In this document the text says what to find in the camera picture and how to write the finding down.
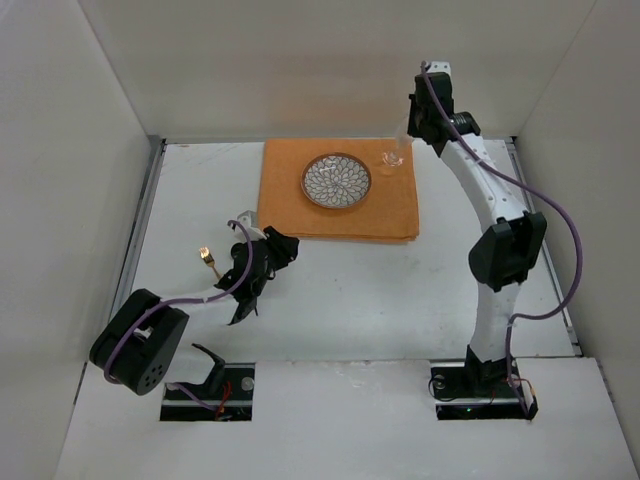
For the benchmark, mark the gold fork green handle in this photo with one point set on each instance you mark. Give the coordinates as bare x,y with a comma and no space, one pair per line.
209,261

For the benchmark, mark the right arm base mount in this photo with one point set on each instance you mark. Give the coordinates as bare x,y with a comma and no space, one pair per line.
457,398

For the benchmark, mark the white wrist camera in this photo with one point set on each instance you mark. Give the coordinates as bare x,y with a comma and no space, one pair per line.
248,219
439,67

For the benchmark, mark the clear wine glass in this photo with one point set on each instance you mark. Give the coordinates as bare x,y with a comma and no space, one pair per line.
393,158

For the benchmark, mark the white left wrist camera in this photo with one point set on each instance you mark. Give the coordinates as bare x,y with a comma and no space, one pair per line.
248,219

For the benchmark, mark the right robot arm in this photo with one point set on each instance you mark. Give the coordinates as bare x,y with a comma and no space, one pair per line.
511,236

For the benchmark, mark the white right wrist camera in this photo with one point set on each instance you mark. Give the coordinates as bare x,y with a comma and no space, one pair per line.
439,67

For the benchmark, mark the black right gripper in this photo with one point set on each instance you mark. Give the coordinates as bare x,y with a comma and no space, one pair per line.
420,122

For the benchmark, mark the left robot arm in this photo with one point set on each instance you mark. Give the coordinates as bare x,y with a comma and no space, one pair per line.
137,346

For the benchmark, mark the patterned ceramic plate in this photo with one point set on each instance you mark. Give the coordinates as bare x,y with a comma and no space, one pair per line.
336,181

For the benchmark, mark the orange cloth placemat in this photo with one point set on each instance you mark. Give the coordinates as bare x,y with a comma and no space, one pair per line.
388,214

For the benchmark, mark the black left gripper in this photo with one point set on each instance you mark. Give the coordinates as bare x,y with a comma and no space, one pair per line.
257,275

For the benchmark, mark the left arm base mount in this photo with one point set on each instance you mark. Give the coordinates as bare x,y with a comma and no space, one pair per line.
225,396

